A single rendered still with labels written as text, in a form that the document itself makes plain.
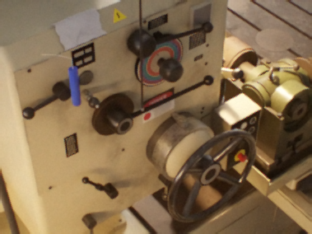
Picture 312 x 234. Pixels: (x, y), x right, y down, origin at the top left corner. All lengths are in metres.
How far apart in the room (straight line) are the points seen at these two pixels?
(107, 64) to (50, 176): 0.40
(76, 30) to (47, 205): 0.61
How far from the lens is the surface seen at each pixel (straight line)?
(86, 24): 1.72
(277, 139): 2.49
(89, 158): 1.98
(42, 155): 1.86
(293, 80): 2.51
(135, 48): 1.75
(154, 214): 2.84
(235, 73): 2.17
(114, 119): 1.85
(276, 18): 3.38
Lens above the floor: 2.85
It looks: 43 degrees down
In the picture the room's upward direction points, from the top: straight up
